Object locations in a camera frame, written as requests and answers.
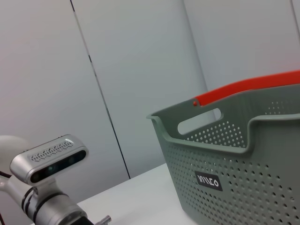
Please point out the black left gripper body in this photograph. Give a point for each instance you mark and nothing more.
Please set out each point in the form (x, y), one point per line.
(85, 220)

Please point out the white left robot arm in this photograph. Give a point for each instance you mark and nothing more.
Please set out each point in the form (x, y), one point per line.
(54, 211)

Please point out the grey perforated storage bin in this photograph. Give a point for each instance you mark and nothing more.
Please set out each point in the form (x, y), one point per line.
(234, 187)

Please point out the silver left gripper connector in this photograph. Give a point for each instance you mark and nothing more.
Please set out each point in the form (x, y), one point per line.
(104, 220)

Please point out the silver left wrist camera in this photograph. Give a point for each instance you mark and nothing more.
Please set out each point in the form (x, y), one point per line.
(51, 159)

